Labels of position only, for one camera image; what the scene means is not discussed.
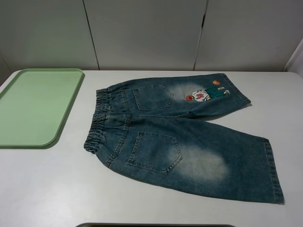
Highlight light green plastic tray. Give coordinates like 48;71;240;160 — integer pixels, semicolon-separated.
0;69;84;148

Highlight children's blue denim shorts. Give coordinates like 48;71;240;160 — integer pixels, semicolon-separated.
84;73;285;204

